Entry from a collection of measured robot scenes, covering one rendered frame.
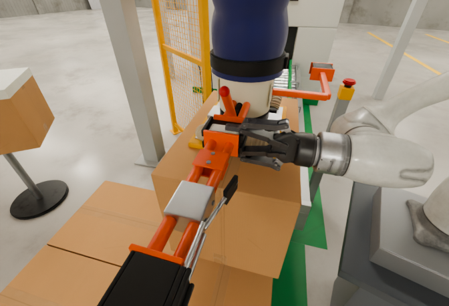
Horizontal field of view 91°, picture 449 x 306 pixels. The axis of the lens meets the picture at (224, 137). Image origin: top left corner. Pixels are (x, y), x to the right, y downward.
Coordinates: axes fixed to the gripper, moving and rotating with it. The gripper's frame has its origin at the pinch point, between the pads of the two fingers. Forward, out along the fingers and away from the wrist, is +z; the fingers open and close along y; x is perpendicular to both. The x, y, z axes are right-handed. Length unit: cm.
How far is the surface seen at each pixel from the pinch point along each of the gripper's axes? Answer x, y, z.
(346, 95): 90, 24, -49
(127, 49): 102, 10, 99
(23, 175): 36, 90, 166
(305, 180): 53, 60, -33
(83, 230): -1, 65, 69
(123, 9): 103, -15, 95
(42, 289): -25, 65, 65
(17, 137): 33, 47, 139
